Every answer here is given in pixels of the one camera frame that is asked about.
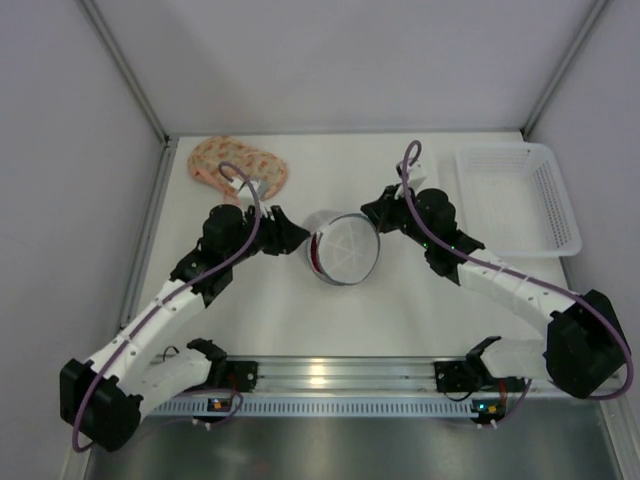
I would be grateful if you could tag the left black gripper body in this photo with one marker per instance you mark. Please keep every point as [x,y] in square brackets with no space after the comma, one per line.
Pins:
[273,230]

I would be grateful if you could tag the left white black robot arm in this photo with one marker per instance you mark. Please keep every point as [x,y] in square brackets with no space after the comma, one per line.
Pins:
[193,285]

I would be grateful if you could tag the clear plastic dome insert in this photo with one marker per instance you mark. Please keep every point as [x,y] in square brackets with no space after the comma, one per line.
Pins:
[348,249]

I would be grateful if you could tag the grey slotted cable duct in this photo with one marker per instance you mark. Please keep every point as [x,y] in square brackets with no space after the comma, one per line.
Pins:
[348,407]

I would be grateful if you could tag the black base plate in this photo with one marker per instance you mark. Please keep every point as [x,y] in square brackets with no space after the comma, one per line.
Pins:
[470,375]
[235,372]

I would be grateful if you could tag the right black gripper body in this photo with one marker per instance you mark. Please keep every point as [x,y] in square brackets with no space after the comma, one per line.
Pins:
[391,213]

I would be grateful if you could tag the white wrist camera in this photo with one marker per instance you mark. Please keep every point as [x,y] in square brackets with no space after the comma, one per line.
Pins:
[417,173]
[247,192]

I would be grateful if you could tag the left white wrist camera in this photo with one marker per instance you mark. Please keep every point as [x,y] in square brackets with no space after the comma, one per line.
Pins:
[247,192]

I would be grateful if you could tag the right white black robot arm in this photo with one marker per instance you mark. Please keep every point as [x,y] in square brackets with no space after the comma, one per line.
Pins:
[581,345]

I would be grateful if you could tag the red bra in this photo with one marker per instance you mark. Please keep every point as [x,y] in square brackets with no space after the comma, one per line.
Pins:
[313,252]

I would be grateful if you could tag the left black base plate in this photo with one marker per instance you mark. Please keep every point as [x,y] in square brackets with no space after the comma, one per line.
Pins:
[235,372]

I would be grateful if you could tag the white plastic basket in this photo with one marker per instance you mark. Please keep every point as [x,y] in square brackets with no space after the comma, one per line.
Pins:
[514,200]

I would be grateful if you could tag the aluminium mounting rail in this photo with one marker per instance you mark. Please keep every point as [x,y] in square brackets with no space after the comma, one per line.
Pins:
[286,376]

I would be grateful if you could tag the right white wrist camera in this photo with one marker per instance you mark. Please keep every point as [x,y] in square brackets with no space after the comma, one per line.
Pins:
[417,173]

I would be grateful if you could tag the pink floral mesh laundry bag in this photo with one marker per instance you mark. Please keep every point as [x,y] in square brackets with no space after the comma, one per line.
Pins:
[259,165]

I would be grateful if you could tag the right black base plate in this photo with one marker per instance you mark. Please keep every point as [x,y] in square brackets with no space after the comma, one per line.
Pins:
[470,375]

